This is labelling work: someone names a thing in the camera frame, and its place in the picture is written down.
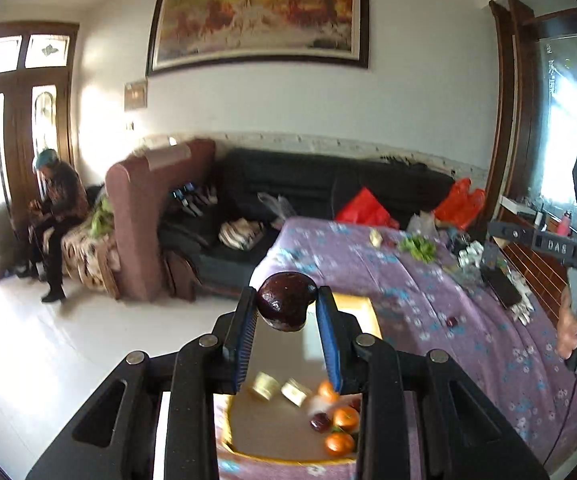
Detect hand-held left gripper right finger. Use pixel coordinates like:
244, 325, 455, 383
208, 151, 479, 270
316, 286, 552, 480

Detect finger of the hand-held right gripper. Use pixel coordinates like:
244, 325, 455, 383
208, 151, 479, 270
487, 221, 535, 251

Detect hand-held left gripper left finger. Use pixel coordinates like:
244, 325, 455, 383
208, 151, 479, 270
26, 286, 260, 480

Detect yellow cardboard box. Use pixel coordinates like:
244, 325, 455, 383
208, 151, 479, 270
153, 294, 384, 466

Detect large peeled banana piece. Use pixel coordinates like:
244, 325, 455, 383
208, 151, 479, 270
281, 379, 313, 406

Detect large orange with leaves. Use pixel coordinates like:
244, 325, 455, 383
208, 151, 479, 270
333, 406, 360, 432

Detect wooden sideboard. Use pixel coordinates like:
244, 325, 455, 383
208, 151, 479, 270
499, 195, 577, 321

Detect clear plastic bag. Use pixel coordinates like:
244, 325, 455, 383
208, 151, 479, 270
456, 240, 489, 281

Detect black smartphone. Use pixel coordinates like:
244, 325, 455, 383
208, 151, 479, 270
479, 266, 523, 309

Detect red plastic bag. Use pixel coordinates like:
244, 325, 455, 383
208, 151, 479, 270
433, 178, 487, 231

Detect white gloves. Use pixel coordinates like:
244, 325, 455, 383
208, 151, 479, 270
511, 272, 537, 326

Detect brown bag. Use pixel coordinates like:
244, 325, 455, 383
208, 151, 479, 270
163, 250, 202, 303

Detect green lettuce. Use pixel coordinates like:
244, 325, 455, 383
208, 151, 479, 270
399, 235, 438, 263

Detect purple floral tablecloth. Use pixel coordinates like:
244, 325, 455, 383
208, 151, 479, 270
218, 217, 577, 480

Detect striped cloth bundle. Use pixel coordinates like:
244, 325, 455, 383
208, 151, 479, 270
218, 220, 265, 251

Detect white plastic bag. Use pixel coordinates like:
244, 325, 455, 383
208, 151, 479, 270
257, 191, 297, 228

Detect red paper packet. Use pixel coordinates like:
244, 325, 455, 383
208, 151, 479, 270
335, 187, 400, 231

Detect black devices on armchair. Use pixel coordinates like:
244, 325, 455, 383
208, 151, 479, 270
171, 182, 219, 218

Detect brown armchair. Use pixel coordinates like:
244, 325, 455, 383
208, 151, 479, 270
63, 139, 216, 302

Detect black sofa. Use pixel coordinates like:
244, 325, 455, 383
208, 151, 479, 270
161, 147, 457, 296

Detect wooden glass door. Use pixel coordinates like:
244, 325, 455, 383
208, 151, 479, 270
0, 21, 79, 286

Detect framed painting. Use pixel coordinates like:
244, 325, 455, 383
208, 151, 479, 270
146, 0, 370, 77

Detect thin black cable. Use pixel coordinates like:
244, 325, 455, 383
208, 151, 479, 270
543, 372, 577, 467

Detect small wall plaque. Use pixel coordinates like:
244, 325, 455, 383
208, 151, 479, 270
124, 80, 148, 112

